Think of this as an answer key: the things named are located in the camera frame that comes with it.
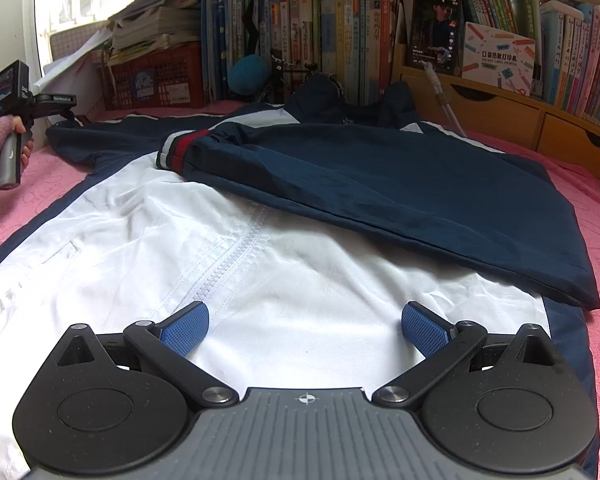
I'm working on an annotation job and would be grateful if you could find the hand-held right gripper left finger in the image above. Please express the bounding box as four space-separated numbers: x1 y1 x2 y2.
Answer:
52 300 240 407

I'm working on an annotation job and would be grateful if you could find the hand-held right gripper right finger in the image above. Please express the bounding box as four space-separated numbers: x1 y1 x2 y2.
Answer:
372 301 563 408

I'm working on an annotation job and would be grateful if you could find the navy and white jacket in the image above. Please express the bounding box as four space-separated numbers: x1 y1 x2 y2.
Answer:
0 74 600 480

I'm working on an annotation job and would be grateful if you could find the person's left hand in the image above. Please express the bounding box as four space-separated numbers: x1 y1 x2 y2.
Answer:
10 115 35 172

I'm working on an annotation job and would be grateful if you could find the large white poster paper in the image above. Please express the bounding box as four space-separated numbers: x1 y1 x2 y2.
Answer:
32 27 113 91

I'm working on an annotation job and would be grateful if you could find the stack of papers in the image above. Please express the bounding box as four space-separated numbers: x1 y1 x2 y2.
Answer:
105 0 203 66

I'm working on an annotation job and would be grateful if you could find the red plastic crate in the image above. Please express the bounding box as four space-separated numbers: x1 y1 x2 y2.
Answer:
102 42 206 111

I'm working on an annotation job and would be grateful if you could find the wooden drawer organizer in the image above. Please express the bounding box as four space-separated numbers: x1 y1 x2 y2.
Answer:
392 65 600 181

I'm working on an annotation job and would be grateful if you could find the blue plush ball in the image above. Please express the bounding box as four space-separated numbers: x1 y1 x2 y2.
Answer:
228 54 271 97

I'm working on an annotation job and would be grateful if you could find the miniature black bicycle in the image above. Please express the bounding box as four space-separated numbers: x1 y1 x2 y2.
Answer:
257 57 338 103

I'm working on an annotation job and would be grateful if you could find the white label printer box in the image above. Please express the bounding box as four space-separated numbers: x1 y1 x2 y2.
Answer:
461 21 537 97

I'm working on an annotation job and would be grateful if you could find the black smartphone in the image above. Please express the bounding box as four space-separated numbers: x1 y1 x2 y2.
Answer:
405 0 463 71

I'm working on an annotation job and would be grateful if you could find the row of books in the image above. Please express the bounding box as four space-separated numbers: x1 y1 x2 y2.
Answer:
200 0 600 136

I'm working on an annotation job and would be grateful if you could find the white charging cable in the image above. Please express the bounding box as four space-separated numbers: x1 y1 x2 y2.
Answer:
425 62 468 138

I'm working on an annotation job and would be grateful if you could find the black hanging strap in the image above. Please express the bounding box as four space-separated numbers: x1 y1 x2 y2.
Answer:
242 0 276 58

